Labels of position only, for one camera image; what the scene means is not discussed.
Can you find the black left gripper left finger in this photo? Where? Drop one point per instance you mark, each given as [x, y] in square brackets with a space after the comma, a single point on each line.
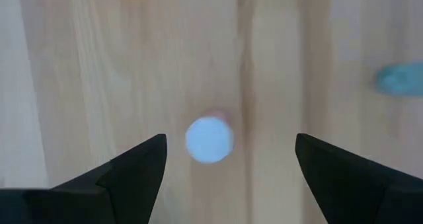
[99, 197]

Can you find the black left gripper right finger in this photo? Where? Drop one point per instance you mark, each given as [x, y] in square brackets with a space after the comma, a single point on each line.
[357, 191]

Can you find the light blue medicine bottle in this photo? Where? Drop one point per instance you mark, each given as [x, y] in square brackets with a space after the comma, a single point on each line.
[401, 79]

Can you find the small pink medicine bottle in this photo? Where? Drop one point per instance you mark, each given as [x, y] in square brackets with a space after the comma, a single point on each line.
[209, 139]

